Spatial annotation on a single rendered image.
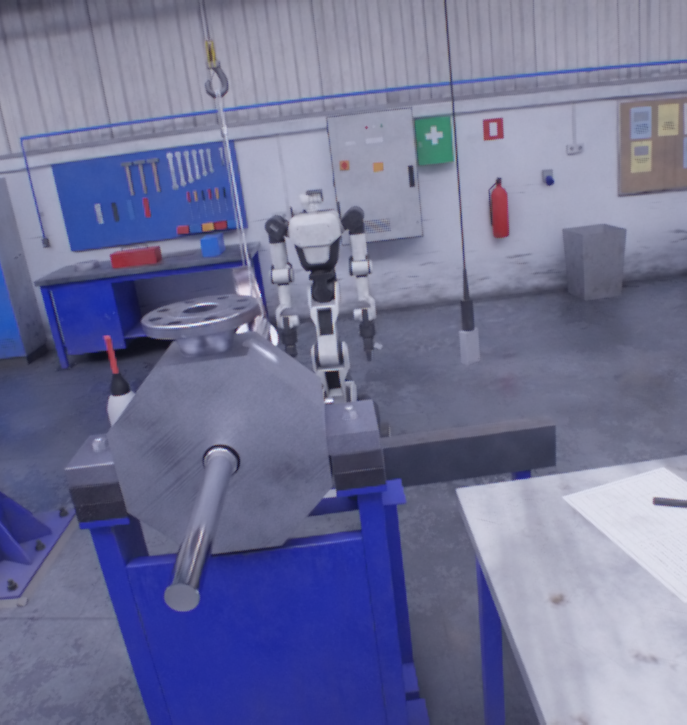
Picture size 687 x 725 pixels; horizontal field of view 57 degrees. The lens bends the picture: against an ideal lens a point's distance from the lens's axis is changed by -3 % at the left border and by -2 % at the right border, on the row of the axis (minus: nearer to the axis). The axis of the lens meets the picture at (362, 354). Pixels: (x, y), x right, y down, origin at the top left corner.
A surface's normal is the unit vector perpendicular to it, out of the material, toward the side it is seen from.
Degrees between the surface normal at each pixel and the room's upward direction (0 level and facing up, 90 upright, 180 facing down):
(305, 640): 90
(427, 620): 0
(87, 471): 90
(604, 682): 0
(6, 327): 90
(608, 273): 93
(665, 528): 0
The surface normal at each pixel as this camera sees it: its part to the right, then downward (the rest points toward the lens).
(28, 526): 0.41, 0.25
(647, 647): -0.11, -0.94
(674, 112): 0.04, 0.32
